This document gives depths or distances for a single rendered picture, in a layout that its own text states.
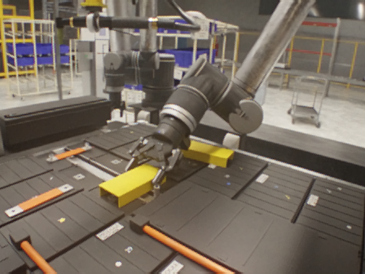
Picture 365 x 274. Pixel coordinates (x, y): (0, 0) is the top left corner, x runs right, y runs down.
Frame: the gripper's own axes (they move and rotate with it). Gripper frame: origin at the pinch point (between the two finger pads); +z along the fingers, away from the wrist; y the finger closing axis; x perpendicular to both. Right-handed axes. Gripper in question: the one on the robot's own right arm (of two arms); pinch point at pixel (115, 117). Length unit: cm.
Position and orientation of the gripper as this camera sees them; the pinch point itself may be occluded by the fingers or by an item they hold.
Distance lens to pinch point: 162.1
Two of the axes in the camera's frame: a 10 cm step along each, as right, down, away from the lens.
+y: 5.8, -2.4, 7.8
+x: -8.1, -2.4, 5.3
